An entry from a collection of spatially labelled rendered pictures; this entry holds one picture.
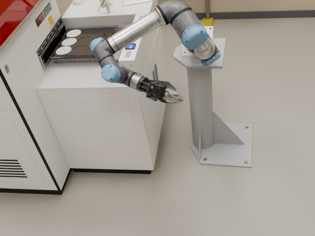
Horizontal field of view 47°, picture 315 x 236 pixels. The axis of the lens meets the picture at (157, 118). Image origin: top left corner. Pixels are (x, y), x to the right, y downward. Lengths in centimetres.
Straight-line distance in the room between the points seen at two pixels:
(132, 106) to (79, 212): 86
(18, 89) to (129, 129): 70
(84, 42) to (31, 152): 78
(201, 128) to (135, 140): 51
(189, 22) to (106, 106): 85
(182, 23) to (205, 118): 106
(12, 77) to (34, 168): 70
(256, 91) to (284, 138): 60
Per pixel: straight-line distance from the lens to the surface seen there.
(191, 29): 162
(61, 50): 245
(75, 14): 271
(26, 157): 249
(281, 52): 383
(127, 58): 208
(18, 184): 277
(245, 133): 289
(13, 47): 214
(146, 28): 168
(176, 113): 311
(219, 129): 271
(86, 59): 240
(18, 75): 217
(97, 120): 232
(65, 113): 236
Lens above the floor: 205
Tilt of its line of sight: 42 degrees down
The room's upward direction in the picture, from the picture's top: 10 degrees counter-clockwise
